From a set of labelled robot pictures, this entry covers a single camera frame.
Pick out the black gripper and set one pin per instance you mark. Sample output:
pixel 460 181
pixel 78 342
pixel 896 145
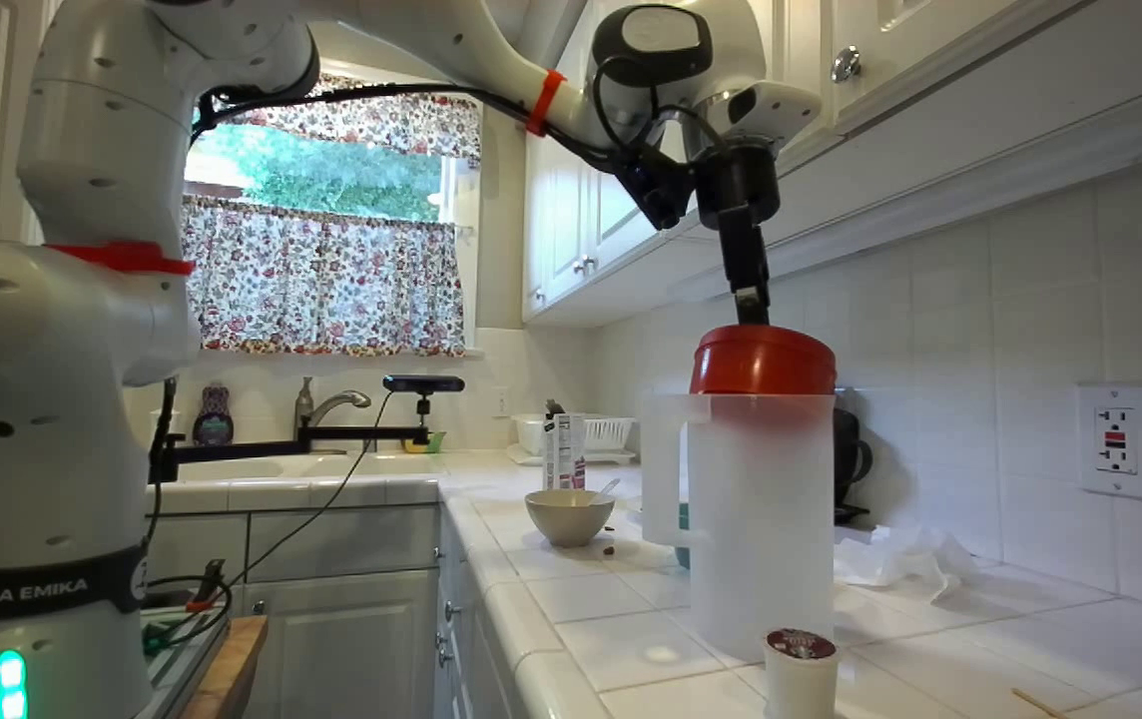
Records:
pixel 739 184

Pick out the red jug lid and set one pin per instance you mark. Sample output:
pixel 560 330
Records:
pixel 763 362

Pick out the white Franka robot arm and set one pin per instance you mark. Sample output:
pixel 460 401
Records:
pixel 55 401

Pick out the translucent plastic jug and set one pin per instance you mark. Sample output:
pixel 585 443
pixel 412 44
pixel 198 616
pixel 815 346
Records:
pixel 759 534

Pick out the white rectangular container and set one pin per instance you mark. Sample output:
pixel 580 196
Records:
pixel 606 435

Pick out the granulated sugar box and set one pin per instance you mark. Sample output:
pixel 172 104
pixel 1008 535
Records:
pixel 566 443

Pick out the white bowl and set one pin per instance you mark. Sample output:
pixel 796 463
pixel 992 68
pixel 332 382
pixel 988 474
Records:
pixel 568 515

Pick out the crumpled clear plastic wrap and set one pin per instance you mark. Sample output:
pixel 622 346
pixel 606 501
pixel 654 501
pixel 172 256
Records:
pixel 904 556

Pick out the floral curtain valance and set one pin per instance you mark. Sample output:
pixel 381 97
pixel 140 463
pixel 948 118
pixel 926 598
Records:
pixel 392 121

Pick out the white cylindrical container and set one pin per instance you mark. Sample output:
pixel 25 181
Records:
pixel 802 678

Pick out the floral window curtain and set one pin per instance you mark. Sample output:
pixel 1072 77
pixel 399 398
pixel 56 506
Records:
pixel 324 281

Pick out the chrome faucet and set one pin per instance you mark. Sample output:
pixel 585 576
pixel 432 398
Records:
pixel 319 411

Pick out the white lower cabinets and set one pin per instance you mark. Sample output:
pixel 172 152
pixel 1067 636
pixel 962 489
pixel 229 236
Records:
pixel 332 611

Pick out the dark soap bottle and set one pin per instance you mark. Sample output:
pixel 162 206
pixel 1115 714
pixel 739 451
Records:
pixel 212 421

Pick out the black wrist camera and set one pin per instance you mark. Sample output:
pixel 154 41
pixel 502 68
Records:
pixel 658 184

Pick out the black bar camera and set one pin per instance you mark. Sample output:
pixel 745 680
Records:
pixel 422 385

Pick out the white wall outlet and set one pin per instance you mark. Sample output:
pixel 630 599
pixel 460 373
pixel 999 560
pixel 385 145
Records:
pixel 1121 439

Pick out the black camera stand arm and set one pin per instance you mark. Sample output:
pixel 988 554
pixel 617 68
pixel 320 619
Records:
pixel 295 443

